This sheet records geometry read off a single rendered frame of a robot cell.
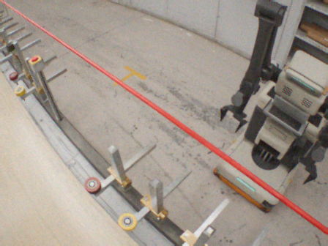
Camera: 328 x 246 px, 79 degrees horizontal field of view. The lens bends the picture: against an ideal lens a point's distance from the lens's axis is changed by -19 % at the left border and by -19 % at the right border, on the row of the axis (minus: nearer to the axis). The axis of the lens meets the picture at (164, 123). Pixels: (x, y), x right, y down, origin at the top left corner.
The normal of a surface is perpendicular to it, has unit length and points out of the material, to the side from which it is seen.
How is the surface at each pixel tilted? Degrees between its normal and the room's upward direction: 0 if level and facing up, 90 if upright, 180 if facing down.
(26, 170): 0
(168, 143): 0
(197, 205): 0
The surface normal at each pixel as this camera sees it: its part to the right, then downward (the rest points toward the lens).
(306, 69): -0.47, -0.10
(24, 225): 0.00, -0.64
